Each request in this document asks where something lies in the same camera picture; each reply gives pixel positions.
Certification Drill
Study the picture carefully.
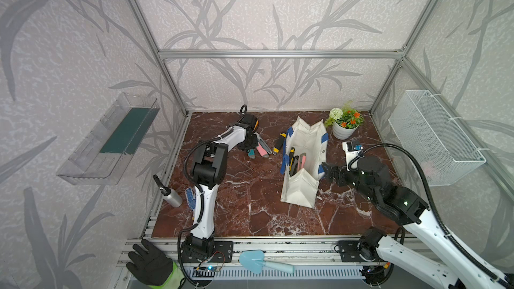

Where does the clear plastic wall bin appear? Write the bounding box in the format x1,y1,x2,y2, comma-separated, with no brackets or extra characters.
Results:
56,93,160,185

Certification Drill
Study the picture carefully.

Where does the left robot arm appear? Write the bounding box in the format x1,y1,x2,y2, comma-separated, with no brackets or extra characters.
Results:
181,104,259,260

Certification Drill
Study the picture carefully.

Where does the grey art knife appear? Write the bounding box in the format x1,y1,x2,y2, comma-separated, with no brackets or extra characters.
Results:
255,132,273,157

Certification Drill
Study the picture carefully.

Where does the white power adapter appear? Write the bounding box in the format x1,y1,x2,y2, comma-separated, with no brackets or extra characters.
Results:
342,139,364,171

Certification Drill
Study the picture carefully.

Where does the blue dotted work glove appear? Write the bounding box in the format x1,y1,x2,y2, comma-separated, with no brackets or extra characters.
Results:
186,187,196,211

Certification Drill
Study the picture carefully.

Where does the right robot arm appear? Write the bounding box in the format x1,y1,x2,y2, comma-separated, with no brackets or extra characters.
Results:
321,143,513,288

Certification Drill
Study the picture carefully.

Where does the orange art knife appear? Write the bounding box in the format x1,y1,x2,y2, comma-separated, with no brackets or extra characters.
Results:
273,132,287,155

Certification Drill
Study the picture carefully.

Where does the white wire mesh basket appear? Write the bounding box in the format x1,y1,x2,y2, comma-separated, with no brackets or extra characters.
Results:
389,90,486,187

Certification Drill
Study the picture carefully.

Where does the potted artificial flower plant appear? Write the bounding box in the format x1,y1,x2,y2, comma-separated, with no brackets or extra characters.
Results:
324,100,365,140

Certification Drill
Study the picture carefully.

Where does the teal art knife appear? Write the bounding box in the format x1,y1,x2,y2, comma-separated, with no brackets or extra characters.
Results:
247,149,256,159

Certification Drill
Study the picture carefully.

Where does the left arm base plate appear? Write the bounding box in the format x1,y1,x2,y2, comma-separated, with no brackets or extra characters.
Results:
180,241,234,263

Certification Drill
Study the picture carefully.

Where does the light blue trowel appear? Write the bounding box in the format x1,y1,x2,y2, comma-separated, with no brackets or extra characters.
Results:
239,250,295,274

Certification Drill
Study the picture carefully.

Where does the black yellow art knife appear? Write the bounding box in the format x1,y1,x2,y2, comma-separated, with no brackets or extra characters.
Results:
288,147,295,171

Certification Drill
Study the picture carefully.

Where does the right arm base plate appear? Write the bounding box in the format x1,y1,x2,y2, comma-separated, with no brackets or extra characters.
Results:
334,240,365,263

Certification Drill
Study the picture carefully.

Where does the black and green glove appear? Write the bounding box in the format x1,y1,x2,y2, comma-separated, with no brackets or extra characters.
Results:
126,239,186,289

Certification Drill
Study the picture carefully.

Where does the white Doraemon tote pouch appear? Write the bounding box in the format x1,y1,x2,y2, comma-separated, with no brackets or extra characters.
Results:
281,117,329,209

